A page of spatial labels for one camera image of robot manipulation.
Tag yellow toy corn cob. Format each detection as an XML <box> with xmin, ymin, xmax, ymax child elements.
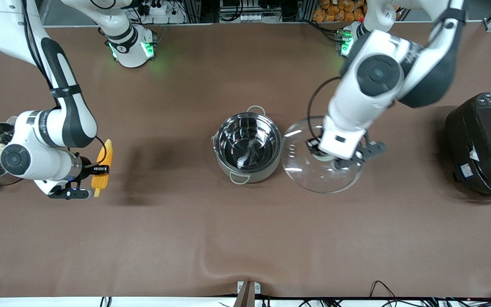
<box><xmin>91</xmin><ymin>139</ymin><xmax>113</xmax><ymax>197</ymax></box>

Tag glass pot lid with knob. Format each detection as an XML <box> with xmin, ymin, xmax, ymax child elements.
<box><xmin>280</xmin><ymin>116</ymin><xmax>364</xmax><ymax>194</ymax></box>

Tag brown table cover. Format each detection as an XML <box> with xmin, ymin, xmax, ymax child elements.
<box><xmin>0</xmin><ymin>23</ymin><xmax>491</xmax><ymax>299</ymax></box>

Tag orange snack bags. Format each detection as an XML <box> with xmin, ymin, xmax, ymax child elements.
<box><xmin>312</xmin><ymin>0</ymin><xmax>367</xmax><ymax>23</ymax></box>

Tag white power strip with plugs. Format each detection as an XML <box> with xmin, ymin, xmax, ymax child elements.
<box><xmin>137</xmin><ymin>0</ymin><xmax>186</xmax><ymax>24</ymax></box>

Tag black rice cooker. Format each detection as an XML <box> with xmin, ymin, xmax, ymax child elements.
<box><xmin>445</xmin><ymin>91</ymin><xmax>491</xmax><ymax>201</ymax></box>

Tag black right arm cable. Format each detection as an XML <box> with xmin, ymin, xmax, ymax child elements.
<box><xmin>95</xmin><ymin>136</ymin><xmax>107</xmax><ymax>166</ymax></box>

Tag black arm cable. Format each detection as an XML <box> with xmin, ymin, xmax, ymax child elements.
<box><xmin>95</xmin><ymin>136</ymin><xmax>107</xmax><ymax>166</ymax></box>
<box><xmin>307</xmin><ymin>77</ymin><xmax>341</xmax><ymax>143</ymax></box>

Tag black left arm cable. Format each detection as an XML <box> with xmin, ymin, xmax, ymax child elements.
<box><xmin>307</xmin><ymin>77</ymin><xmax>341</xmax><ymax>143</ymax></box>

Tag steel cooking pot with handles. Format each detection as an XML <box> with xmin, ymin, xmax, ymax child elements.
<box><xmin>212</xmin><ymin>105</ymin><xmax>283</xmax><ymax>185</ymax></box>

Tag black looped floor cable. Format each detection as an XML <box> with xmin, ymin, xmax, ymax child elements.
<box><xmin>369</xmin><ymin>280</ymin><xmax>401</xmax><ymax>307</ymax></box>

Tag metal table bracket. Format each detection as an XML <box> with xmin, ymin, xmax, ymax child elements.
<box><xmin>237</xmin><ymin>281</ymin><xmax>261</xmax><ymax>307</ymax></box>

